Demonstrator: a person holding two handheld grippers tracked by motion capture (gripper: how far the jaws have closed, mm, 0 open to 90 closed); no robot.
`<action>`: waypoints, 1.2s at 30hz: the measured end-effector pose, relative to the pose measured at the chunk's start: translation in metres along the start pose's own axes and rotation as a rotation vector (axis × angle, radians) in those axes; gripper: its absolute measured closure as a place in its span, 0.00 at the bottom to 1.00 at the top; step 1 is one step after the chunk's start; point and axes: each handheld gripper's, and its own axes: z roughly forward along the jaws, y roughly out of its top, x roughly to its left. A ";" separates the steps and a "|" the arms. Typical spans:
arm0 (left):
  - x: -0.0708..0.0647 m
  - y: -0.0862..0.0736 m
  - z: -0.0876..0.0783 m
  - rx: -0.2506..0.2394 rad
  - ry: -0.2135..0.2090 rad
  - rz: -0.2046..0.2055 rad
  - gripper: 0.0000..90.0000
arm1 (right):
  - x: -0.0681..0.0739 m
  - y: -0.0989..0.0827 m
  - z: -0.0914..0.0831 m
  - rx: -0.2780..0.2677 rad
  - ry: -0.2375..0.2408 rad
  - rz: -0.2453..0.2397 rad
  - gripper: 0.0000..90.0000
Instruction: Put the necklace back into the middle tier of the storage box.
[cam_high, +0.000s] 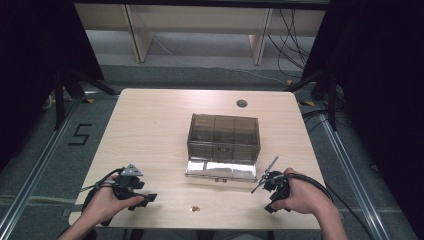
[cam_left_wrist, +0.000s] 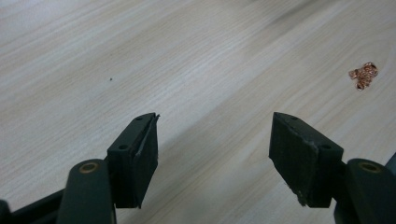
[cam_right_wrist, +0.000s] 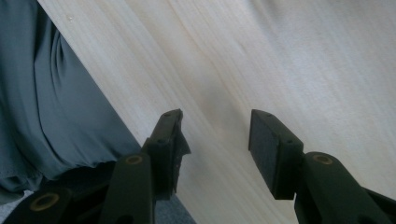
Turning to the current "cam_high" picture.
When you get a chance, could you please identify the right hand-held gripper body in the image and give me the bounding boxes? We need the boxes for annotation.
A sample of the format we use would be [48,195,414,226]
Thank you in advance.
[250,155,292,205]

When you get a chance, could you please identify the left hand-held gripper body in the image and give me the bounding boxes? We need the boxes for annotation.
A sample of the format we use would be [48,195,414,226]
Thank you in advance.
[113,163,147,202]

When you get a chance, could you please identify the clear drawer with white lining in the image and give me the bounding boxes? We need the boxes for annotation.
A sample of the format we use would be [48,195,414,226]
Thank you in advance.
[184,159,258,188]

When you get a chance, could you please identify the smoky brown storage box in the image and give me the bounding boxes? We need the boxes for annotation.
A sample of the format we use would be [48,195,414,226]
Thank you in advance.
[186,113,261,166]

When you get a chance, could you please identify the person's left hand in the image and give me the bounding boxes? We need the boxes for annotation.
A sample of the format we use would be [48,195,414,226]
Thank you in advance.
[81,174,145,228]

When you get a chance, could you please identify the person's right hand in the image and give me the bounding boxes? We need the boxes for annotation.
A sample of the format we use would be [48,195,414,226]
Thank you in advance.
[270,167,335,217]

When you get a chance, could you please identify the black metal stand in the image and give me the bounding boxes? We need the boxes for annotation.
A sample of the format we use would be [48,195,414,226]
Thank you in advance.
[285,69,338,132]
[53,65,120,132]

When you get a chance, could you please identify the black curtain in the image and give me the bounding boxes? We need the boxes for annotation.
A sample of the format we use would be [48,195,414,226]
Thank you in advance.
[0,0,105,173]
[300,0,424,240]

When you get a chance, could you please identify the beige shelf unit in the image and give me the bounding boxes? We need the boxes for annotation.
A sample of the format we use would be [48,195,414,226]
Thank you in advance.
[74,3,327,67]

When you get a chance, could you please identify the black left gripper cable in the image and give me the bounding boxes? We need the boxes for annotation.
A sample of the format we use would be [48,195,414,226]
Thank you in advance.
[80,167,125,209]

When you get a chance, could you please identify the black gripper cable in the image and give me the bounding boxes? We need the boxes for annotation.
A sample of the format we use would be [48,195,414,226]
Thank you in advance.
[80,167,125,209]
[283,172,376,240]

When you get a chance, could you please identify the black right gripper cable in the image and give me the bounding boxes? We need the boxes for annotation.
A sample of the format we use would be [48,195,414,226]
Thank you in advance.
[283,172,376,240]

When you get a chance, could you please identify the metal floor rail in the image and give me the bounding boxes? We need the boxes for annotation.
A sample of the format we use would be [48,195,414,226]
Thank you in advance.
[314,101,392,240]
[0,99,83,240]

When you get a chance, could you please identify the black floor cables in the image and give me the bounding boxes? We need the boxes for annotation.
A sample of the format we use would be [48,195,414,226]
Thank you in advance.
[301,108,353,135]

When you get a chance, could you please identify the bundle of black hanging cables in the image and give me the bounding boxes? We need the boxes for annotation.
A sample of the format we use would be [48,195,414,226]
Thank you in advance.
[267,8,312,80]

